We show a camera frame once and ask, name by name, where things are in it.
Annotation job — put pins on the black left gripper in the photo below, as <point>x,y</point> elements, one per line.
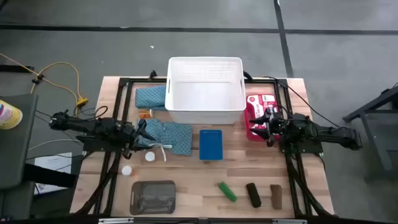
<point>130,137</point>

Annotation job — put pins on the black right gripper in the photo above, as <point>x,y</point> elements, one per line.
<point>280,126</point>

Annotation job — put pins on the orange pill bottle white cap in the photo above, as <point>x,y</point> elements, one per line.
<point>150,156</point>
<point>144,114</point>

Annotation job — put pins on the white round cap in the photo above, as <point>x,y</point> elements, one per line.
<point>127,170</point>

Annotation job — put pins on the blue patterned gown white ties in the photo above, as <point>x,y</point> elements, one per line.
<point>177,137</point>

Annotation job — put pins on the dark brown bar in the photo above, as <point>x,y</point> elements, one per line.
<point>253,195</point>

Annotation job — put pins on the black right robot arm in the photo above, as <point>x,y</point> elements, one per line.
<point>326,133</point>

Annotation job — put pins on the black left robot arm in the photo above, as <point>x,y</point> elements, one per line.
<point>90,126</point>

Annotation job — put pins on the small blue plastic basket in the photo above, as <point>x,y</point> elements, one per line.
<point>211,144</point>

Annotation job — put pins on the grey translucent plastic bin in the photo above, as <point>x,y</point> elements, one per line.
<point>152,197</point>

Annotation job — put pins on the large white plastic basket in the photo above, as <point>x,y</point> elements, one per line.
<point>205,93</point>

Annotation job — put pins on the red first aid kit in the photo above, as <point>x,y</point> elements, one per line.
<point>256,107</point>

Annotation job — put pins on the black clamp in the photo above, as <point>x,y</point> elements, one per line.
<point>248,75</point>
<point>152,74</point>

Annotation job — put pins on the white paper sheet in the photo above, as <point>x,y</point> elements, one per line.
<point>53,161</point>

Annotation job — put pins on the dark grey side table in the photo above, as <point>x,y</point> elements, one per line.
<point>15,146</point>

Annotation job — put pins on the yellow and white canister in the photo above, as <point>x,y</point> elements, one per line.
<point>8,114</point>

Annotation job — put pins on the black aluminium table frame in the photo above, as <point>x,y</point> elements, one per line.
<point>126,102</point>

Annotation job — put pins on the silver aluminium bracket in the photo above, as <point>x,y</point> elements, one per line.
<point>115,221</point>
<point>289,221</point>

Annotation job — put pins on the black metal table frame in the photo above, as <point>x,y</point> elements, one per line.
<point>373,124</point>

